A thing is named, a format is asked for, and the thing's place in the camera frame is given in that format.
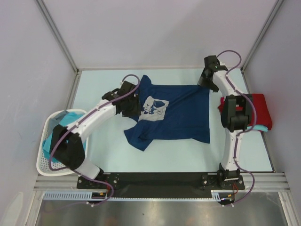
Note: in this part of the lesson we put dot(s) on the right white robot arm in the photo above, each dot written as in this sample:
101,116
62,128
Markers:
229,171

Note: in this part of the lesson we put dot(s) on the aluminium frame rail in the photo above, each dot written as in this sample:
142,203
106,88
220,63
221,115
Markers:
264,182

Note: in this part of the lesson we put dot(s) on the folded red t shirt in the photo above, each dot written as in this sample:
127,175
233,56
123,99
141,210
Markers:
261,110

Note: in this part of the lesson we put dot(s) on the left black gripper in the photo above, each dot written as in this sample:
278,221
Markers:
136,111

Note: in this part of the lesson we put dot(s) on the navy blue t shirt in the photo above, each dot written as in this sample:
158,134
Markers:
170,112

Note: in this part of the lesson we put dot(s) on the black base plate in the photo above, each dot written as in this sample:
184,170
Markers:
168,185

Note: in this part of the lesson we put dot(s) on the grey shirt in basket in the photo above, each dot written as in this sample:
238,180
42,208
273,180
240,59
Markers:
54,121

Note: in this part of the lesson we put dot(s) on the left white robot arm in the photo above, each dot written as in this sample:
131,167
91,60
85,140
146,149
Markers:
67,142

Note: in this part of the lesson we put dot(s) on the light blue cable duct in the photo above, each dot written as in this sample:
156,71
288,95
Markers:
75,196

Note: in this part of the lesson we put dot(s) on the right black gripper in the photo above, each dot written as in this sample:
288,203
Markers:
202,81

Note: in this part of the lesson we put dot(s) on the turquoise t shirt in basket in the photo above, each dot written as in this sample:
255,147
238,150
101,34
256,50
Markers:
69,118

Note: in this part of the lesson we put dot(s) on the white laundry basket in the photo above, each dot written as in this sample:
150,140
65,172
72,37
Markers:
42,163

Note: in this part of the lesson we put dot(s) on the folded light blue t shirt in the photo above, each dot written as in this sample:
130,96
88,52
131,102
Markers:
260,128

